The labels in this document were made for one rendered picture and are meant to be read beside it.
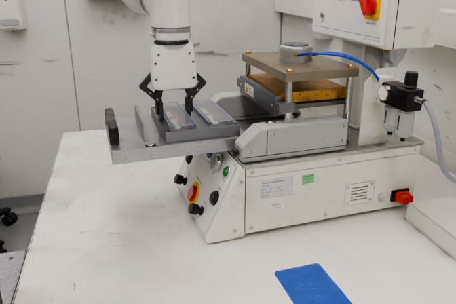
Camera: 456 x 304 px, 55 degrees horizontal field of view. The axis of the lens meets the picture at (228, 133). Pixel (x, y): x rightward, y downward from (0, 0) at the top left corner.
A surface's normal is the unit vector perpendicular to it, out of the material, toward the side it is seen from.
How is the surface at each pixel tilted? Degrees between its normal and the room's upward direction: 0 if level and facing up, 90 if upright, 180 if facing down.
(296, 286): 0
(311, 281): 0
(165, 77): 90
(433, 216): 0
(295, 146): 90
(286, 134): 90
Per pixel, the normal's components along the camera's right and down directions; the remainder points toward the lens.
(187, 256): 0.00, -0.94
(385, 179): 0.31, 0.32
